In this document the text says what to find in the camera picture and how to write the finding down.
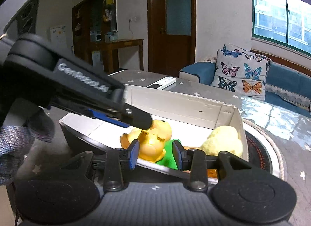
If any yellow plush chick toy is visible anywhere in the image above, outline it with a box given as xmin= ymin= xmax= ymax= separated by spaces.
xmin=200 ymin=126 xmax=243 ymax=157

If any dark wooden door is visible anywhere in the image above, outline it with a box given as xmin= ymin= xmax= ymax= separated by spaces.
xmin=148 ymin=0 xmax=196 ymax=77

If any dark wooden side table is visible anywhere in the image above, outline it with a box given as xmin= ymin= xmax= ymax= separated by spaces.
xmin=90 ymin=38 xmax=145 ymax=73

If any blue sofa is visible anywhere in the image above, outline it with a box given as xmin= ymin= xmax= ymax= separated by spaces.
xmin=179 ymin=62 xmax=310 ymax=117

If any green framed window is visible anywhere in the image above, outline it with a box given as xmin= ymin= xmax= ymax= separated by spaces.
xmin=252 ymin=0 xmax=310 ymax=55

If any dark wooden shelf cabinet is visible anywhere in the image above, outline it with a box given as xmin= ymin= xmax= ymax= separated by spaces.
xmin=72 ymin=0 xmax=117 ymax=68

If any butterfly print pillow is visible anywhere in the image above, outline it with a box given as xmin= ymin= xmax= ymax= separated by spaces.
xmin=211 ymin=43 xmax=271 ymax=101

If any green plastic toy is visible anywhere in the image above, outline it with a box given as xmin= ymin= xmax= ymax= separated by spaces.
xmin=156 ymin=139 xmax=178 ymax=170

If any round black induction plate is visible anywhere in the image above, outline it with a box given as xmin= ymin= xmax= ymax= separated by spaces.
xmin=242 ymin=119 xmax=287 ymax=181

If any white remote control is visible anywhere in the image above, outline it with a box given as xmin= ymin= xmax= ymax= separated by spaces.
xmin=147 ymin=77 xmax=176 ymax=90

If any grey knit gloved hand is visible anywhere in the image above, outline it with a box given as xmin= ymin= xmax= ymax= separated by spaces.
xmin=1 ymin=109 xmax=55 ymax=185

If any grey white cardboard box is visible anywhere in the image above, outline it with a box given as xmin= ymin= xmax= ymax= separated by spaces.
xmin=59 ymin=86 xmax=248 ymax=183

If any white refrigerator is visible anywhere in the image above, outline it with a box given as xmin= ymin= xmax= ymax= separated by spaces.
xmin=50 ymin=25 xmax=67 ymax=49

